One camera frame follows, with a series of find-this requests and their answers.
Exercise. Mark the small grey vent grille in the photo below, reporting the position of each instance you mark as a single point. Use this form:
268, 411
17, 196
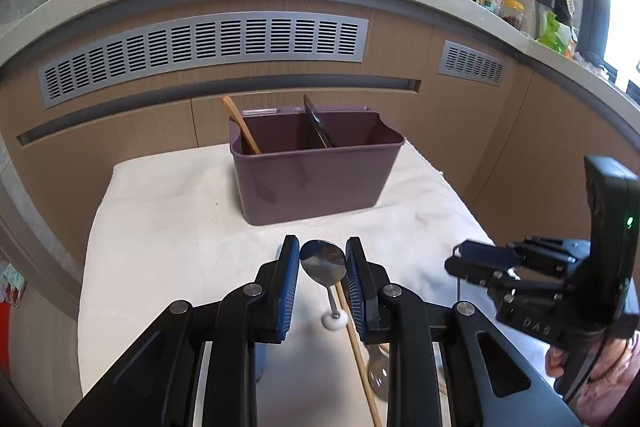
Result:
472, 63

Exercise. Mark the black utensil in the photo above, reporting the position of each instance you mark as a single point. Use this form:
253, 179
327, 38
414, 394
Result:
317, 122

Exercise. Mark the jar with yellow lid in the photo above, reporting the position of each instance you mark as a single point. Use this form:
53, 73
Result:
513, 14

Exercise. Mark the purple plastic utensil holder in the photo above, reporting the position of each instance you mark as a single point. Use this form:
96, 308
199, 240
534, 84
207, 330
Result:
310, 187

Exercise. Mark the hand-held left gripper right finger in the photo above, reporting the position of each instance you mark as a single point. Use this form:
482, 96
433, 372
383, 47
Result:
354, 277

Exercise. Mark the window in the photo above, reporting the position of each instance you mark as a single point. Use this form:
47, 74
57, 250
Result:
617, 7

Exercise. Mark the patterned hanging cloth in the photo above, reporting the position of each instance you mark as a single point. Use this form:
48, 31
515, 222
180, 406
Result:
12, 284

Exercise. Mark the wooden chopstick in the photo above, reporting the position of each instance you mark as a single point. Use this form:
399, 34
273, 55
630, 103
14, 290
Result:
357, 357
240, 124

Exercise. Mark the green bag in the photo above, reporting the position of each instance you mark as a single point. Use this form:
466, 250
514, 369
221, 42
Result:
552, 34

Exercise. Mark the large grey vent grille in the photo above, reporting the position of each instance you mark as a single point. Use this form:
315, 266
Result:
200, 52

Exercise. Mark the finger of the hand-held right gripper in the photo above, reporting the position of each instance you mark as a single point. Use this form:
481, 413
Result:
480, 251
470, 272

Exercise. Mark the white cloth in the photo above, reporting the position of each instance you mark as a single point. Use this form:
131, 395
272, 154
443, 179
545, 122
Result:
175, 232

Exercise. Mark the person's right hand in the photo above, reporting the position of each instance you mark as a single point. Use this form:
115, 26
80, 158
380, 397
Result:
554, 364

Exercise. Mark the clear plastic spoon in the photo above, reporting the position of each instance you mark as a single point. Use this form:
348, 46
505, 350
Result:
378, 374

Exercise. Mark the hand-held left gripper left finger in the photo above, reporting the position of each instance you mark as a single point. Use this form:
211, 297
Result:
291, 277

